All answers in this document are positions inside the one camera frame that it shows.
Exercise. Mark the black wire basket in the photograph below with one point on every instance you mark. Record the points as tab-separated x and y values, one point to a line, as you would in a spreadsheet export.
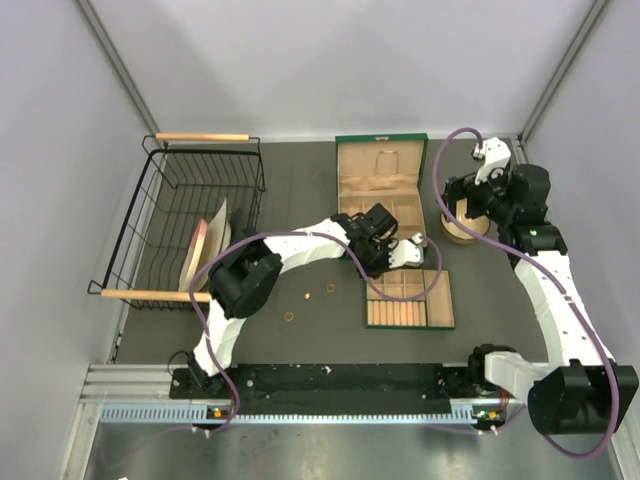
183	179

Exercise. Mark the green jewelry tray insert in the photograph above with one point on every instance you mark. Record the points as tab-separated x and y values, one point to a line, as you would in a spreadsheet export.
435	311

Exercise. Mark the pink rimmed plate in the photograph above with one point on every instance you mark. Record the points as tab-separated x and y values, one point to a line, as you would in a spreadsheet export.
197	248

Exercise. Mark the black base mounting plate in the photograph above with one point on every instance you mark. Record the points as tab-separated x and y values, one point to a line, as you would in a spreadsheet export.
428	380

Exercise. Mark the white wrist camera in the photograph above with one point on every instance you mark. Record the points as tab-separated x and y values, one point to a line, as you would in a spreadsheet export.
493	156
407	253

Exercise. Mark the grey slotted cable duct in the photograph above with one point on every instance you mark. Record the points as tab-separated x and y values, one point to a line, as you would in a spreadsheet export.
205	415

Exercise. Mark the green jewelry box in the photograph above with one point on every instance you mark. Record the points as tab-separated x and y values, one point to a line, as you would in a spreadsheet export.
386	169

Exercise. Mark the dark plate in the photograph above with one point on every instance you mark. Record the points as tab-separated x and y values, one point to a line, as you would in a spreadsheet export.
240	230

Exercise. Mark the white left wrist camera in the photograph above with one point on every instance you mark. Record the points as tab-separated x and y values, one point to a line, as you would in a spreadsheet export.
407	253

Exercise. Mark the white plate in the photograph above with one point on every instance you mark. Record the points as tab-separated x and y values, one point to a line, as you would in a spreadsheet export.
220	230

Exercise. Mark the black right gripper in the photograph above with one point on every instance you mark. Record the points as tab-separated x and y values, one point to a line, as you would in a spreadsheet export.
465	187

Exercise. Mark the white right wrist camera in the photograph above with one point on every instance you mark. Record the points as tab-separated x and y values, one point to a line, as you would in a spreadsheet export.
493	156

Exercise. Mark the beige ceramic bowl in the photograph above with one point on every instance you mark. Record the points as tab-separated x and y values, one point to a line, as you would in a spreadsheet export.
479	225

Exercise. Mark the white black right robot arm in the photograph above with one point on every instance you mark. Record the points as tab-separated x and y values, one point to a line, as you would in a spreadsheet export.
582	389

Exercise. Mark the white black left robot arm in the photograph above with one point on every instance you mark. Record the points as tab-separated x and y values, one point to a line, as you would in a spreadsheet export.
241	272

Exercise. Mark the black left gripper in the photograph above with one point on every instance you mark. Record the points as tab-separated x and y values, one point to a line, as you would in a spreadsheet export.
376	271

